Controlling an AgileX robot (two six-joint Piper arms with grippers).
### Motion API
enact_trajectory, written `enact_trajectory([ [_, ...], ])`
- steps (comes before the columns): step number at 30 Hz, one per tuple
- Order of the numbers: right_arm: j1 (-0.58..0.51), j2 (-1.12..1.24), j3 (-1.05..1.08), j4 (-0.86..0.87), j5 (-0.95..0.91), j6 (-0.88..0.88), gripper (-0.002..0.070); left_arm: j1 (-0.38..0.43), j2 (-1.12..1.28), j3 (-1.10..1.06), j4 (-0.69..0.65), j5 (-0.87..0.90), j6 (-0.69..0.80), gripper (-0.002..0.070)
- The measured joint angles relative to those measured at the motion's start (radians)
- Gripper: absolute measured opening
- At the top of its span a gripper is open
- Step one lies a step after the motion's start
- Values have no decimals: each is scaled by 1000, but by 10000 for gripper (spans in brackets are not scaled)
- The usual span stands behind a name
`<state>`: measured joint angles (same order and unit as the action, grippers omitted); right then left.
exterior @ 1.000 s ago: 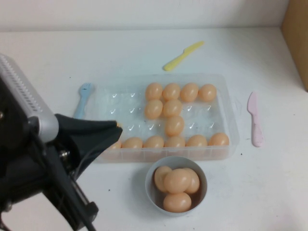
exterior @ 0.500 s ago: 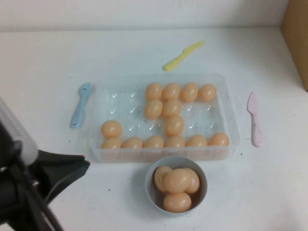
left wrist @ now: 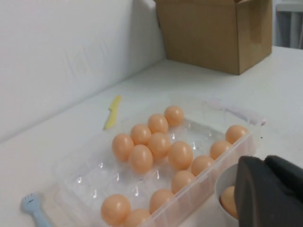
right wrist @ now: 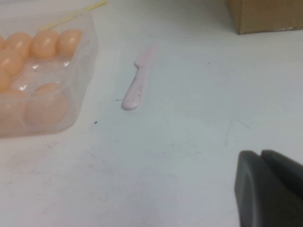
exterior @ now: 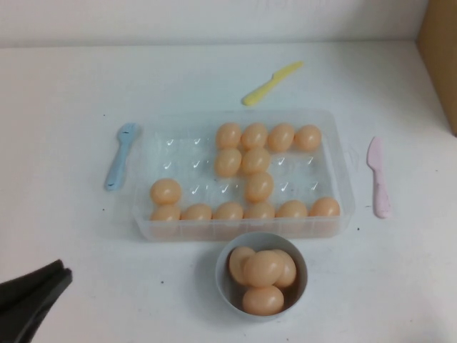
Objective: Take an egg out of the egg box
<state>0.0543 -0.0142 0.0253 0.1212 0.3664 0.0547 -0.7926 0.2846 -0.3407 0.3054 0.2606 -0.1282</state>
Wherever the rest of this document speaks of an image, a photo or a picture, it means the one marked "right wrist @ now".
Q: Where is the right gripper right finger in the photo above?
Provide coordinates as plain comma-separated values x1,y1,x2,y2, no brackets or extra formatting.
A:
261,149,303,227

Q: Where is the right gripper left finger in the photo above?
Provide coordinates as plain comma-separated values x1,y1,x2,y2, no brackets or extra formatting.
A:
234,150,285,227

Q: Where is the brown cardboard box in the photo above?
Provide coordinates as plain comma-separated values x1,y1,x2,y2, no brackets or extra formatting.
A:
224,0,303,35

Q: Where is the clear plastic egg box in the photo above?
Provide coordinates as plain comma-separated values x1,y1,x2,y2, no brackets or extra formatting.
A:
0,9,99,138

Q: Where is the beige plastic egg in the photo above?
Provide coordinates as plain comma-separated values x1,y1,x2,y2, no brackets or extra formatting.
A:
56,28,84,57
30,30,59,59
0,49,24,78
25,82,70,126
0,91,27,130
5,32,33,60
0,68,12,92

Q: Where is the pink plastic knife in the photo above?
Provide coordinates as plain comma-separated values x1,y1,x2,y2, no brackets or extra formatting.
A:
121,44,159,111

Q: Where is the yellow plastic knife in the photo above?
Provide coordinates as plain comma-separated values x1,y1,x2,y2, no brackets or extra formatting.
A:
39,0,107,31

